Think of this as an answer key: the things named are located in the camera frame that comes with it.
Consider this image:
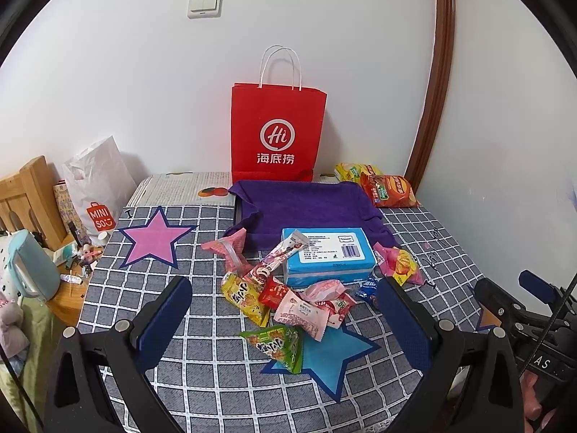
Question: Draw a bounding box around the pink yellow fries packet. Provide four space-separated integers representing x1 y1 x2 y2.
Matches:
373 242 426 287

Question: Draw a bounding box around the small blue snack packet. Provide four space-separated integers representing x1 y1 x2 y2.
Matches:
355 275 380 307

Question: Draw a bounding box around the yellow snack packet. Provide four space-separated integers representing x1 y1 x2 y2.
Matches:
221 273 270 327

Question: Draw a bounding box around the light pink cake packet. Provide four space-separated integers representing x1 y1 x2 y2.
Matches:
274 289 330 342

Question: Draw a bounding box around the green snack packet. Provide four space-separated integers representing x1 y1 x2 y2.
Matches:
239 324 304 374

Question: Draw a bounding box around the pink bow-shaped snack packet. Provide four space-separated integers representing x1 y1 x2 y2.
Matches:
202 228 252 277

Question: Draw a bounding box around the small red snack packet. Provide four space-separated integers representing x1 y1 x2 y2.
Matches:
258 276 290 310

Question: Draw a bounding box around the long ice-cream print snack packet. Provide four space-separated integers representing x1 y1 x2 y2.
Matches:
243 230 309 287

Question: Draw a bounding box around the pink strawberry snack packet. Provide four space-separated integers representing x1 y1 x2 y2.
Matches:
299 280 356 328

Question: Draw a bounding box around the right hand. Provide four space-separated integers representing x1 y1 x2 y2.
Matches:
520 371 542 420

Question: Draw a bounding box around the light blue kettle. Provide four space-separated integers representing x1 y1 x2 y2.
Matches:
1 230 61 302

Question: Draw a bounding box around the blue star mat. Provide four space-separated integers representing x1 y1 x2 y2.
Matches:
261 322 384 404

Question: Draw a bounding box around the pink star mat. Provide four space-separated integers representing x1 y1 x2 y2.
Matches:
119 206 197 269

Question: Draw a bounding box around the orange chips bag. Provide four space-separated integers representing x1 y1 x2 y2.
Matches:
360 173 419 208

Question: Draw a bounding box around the grey checkered bed sheet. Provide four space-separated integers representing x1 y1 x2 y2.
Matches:
77 204 497 433

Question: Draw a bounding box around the blue tissue box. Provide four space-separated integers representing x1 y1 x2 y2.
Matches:
283 228 376 288

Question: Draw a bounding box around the newspaper print fruit sheet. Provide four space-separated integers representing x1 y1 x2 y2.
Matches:
125 170 340 209

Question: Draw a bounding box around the white Miniso paper bag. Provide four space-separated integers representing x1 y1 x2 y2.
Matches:
62 136 136 244

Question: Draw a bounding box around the yellow chips bag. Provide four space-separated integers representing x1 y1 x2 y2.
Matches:
334 162 382 184

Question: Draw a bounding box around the purple towel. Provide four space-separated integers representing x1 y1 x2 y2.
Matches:
225 180 397 251

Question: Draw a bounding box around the red paper shopping bag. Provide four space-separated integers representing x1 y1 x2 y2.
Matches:
230 44 327 183

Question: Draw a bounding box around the brown wooden door frame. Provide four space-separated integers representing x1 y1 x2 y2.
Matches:
405 0 456 192

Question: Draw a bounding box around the white wall switch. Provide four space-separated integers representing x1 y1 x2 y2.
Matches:
187 0 222 19

